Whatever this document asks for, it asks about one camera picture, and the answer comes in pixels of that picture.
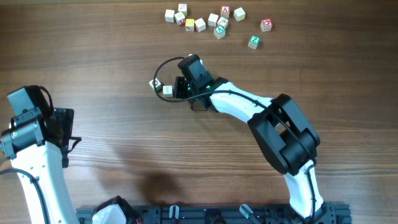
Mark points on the plain wooden block far left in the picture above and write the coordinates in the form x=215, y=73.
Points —
x=169, y=15

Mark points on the green letter Z block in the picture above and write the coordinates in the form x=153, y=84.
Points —
x=254, y=42

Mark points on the soccer ball wooden block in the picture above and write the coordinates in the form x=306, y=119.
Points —
x=155, y=84

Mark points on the wooden block top left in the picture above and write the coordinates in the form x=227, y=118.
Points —
x=182, y=7

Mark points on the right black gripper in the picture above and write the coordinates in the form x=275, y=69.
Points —
x=178, y=86

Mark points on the plain wooden block right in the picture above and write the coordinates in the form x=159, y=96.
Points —
x=239, y=14

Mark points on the yellow top wooden block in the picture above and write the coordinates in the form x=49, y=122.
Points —
x=190, y=25

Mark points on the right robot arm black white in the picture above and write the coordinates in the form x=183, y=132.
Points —
x=284, y=135

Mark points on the red letter O block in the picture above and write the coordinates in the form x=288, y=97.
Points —
x=266, y=25

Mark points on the wooden block drawing top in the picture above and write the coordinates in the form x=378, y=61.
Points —
x=223, y=22

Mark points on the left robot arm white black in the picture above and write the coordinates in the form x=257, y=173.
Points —
x=40, y=172

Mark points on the green letter A block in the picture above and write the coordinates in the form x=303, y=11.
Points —
x=219, y=32

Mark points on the plain wooden block centre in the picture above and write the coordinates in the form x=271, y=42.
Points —
x=213, y=19

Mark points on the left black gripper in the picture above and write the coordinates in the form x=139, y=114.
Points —
x=66, y=128

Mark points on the plain wooden block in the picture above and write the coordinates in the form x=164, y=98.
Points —
x=239, y=14
x=169, y=15
x=213, y=19

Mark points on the wooden block red sides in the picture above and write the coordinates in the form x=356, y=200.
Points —
x=167, y=91

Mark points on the red letter A block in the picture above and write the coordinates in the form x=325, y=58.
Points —
x=225, y=11

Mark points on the wooden block red edge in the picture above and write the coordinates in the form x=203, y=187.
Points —
x=200, y=25

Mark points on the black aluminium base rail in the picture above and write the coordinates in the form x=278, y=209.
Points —
x=278, y=213

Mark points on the wooden block red side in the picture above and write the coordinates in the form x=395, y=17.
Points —
x=180, y=18

